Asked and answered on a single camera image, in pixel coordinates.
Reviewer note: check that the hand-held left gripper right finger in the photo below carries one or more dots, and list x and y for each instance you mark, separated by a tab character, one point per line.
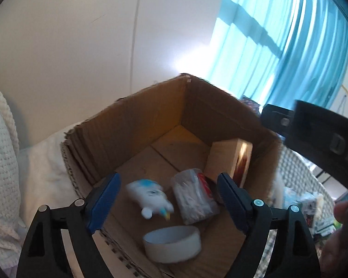
232	205

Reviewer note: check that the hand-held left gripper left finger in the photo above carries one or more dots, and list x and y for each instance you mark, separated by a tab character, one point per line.
104	202

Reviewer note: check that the printed packet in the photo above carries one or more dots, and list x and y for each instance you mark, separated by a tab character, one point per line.
311	208

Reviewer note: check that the brown cardboard box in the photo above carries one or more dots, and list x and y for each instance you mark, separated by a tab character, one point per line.
133	121

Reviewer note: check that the person's right hand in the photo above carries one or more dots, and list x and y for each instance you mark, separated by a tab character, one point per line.
339	237

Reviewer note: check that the checked blanket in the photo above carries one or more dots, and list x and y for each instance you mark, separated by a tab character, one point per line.
295	168

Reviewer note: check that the clear pack of cotton swabs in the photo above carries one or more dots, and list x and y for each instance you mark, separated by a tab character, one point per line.
191	199

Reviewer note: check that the white bottle with blue print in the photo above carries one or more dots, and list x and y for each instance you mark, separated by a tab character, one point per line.
146	192

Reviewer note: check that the tan wooden box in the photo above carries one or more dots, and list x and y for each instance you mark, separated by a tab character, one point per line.
223	159

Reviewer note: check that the light blue packet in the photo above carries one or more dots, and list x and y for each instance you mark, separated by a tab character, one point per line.
291	197

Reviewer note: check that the white pillow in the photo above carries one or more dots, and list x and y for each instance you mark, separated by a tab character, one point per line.
43	173

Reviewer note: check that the patterned bag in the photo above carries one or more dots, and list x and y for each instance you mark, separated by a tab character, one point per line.
251	104

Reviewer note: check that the white round roll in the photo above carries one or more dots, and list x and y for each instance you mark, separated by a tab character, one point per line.
174	249

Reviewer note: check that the teal curtain panel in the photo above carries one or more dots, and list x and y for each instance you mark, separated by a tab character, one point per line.
249	34
322	49

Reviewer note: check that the white knitted blanket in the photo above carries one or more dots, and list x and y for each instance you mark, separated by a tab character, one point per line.
0	165

